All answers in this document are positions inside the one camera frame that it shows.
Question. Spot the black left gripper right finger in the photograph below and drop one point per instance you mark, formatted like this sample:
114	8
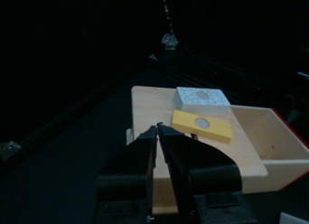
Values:
201	167

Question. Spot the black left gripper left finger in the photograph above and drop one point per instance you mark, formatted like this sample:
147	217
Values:
128	167

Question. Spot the wooden drawer with red front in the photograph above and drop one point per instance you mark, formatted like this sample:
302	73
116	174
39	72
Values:
265	134

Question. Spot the light wooden drawer cabinet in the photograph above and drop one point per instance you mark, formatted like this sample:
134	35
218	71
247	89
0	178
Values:
150	107

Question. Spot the yellow block with round hole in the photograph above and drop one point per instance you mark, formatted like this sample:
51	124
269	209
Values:
217	129

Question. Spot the white speckled block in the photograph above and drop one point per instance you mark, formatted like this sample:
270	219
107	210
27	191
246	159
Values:
189	99

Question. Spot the grey white box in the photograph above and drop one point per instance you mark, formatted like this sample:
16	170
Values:
296	219

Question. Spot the black frame rail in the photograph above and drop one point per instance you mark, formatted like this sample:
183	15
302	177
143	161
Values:
72	113

